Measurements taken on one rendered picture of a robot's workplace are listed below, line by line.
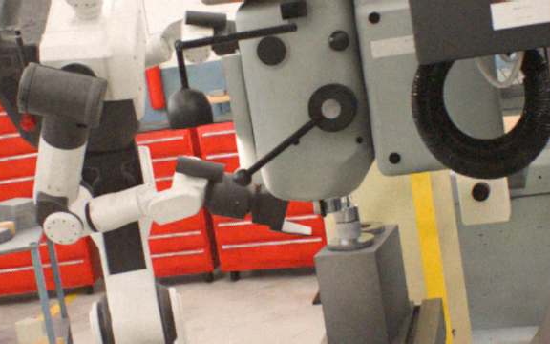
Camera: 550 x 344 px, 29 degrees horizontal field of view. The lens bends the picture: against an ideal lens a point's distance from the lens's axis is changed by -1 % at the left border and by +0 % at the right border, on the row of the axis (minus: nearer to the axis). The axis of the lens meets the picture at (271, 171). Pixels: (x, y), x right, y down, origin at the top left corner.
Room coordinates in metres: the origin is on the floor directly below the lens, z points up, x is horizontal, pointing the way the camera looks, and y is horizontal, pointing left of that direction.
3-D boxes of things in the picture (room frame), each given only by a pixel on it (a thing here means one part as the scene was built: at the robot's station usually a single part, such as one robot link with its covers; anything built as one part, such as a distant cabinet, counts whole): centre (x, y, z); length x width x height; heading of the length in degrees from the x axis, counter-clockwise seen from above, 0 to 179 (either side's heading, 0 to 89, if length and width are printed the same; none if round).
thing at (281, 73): (1.69, -0.08, 1.47); 0.21 x 0.19 x 0.32; 167
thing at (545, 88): (1.44, -0.30, 1.45); 0.18 x 0.16 x 0.21; 77
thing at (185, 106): (1.70, 0.11, 1.48); 0.07 x 0.07 x 0.06
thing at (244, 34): (1.53, 0.02, 1.58); 0.17 x 0.01 x 0.01; 86
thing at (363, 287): (2.05, -0.14, 1.06); 0.22 x 0.12 x 0.20; 161
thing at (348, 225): (2.00, -0.13, 1.19); 0.05 x 0.05 x 0.06
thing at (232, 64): (1.72, 0.03, 1.45); 0.04 x 0.04 x 0.21; 77
